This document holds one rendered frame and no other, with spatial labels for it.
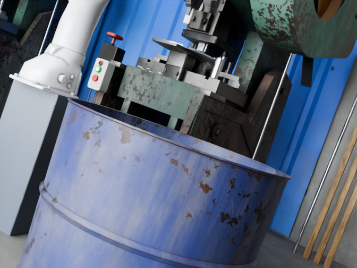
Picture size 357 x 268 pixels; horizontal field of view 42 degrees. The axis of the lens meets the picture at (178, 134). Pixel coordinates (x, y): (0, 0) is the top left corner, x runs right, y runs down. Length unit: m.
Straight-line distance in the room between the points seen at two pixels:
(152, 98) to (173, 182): 1.33
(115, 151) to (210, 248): 0.20
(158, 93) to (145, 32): 1.91
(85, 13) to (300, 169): 1.97
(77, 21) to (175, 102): 0.60
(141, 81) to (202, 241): 1.40
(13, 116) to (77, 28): 0.33
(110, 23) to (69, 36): 2.62
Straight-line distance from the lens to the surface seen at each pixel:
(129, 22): 3.97
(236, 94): 2.08
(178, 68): 2.01
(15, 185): 1.49
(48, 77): 1.43
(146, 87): 2.00
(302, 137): 3.08
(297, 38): 1.87
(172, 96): 1.91
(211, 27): 2.10
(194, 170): 0.65
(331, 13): 2.30
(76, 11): 1.49
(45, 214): 0.77
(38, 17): 3.42
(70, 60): 1.49
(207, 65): 2.10
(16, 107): 1.52
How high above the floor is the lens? 0.52
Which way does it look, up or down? 2 degrees down
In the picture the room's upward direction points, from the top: 20 degrees clockwise
